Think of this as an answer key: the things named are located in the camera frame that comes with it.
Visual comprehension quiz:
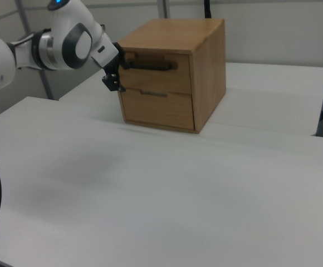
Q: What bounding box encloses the wooden drawer with black handle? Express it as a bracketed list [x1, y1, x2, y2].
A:
[119, 51, 192, 96]

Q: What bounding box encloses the grey metal frame post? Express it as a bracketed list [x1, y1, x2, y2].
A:
[158, 0, 170, 19]

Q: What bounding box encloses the wooden drawer without handle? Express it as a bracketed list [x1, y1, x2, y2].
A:
[119, 87, 195, 131]

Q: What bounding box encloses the wooden drawer cabinet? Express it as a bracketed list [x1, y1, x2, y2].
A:
[116, 18, 226, 135]

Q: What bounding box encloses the black vertical pole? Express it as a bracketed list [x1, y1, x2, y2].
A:
[203, 0, 213, 19]

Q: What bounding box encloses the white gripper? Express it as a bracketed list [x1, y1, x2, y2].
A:
[90, 31, 131, 93]

